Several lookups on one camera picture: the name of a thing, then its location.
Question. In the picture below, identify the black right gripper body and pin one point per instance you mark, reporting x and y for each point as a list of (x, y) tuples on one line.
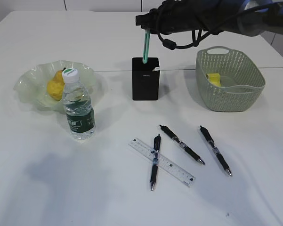
[(174, 16)]

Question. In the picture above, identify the teal utility knife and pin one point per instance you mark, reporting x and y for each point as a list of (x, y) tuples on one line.
[(146, 46)]

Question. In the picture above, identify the yellow utility knife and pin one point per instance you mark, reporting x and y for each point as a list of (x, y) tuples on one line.
[(156, 69)]

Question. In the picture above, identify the black pen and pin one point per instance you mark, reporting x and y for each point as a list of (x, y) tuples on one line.
[(185, 147), (215, 150), (157, 144)]

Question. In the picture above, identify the clear water bottle green label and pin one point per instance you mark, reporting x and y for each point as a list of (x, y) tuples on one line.
[(77, 105)]

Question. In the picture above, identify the yellow pear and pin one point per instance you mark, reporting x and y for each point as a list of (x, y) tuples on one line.
[(56, 85)]

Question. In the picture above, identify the clear plastic ruler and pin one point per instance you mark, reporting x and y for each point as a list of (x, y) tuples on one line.
[(163, 162)]

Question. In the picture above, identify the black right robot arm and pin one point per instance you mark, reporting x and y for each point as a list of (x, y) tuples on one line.
[(245, 17)]

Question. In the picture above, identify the black square pen holder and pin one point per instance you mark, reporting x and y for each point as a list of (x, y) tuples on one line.
[(145, 80)]

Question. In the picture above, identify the green woven plastic basket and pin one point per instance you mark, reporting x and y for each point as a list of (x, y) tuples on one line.
[(242, 82)]

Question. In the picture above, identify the black pen on ruler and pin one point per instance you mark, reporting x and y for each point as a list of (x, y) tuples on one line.
[(157, 144)]

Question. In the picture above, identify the translucent green wavy plate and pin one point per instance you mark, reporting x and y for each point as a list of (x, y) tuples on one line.
[(31, 87)]

